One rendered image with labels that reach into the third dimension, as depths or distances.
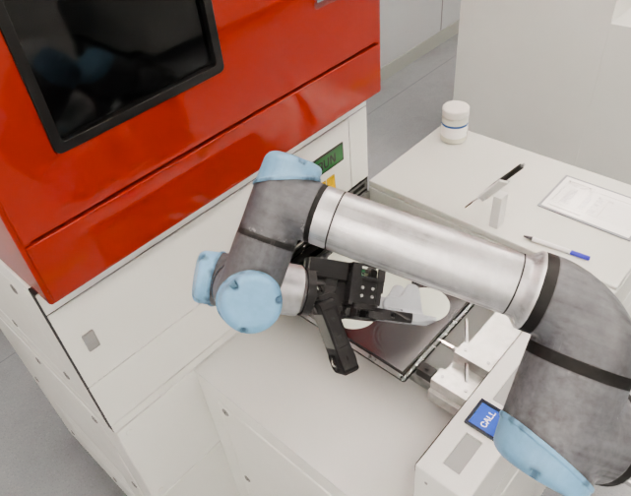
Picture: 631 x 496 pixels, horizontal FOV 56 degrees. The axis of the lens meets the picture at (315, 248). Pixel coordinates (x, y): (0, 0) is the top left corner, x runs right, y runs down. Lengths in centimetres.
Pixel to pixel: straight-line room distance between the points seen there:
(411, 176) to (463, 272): 86
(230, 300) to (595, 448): 42
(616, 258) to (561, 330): 69
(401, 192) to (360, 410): 55
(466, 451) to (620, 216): 70
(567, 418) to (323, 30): 78
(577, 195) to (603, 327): 84
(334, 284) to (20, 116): 47
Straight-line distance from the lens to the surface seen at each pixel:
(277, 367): 129
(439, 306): 128
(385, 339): 122
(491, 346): 125
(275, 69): 107
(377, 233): 68
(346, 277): 86
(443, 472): 100
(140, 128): 92
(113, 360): 117
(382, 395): 123
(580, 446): 71
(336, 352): 85
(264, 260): 70
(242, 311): 69
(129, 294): 111
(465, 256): 68
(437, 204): 143
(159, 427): 137
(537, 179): 155
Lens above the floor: 184
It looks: 42 degrees down
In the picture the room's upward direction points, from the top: 6 degrees counter-clockwise
